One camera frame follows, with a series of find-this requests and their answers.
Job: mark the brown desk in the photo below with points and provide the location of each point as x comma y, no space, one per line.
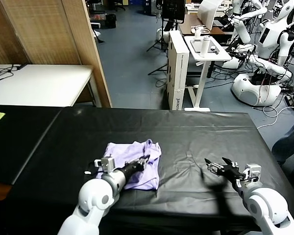
186,27

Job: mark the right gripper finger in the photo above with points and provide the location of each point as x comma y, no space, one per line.
213,167
231,164

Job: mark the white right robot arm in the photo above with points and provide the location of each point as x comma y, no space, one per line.
264,205

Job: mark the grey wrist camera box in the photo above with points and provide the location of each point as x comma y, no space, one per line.
106,164
251,172

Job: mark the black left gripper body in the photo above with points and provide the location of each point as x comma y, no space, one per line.
134,169

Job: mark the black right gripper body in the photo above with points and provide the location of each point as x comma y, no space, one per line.
231,173

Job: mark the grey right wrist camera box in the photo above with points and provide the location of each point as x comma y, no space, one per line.
251,172

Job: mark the white humanoid robot with base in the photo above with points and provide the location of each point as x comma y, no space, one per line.
269,41

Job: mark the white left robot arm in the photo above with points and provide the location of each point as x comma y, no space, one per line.
95,198

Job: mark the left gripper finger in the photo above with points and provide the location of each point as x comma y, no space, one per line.
142,159
146,162

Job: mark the white bottle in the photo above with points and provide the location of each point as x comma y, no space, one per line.
205,46

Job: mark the white curved panel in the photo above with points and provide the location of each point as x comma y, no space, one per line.
208,12

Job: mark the grey laptop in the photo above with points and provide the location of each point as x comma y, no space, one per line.
196,45

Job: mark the white table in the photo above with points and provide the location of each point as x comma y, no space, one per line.
39,83

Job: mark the small black device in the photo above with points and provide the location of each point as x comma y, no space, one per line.
214,49

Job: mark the large black table cover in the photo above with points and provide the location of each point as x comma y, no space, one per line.
149,127

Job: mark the lavender t-shirt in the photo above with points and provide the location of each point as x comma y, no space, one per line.
147,178

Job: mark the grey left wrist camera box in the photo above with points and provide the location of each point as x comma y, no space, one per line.
106,164

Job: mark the tall white cardboard box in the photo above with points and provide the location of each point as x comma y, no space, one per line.
177,71

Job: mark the white gadget on stand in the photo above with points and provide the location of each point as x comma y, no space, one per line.
198,30

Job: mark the white standing desk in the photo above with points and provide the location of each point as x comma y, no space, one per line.
203,83

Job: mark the black monitor on stand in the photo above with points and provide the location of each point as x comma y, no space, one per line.
174,9

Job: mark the person's leg in jeans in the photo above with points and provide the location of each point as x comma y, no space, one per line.
289,144

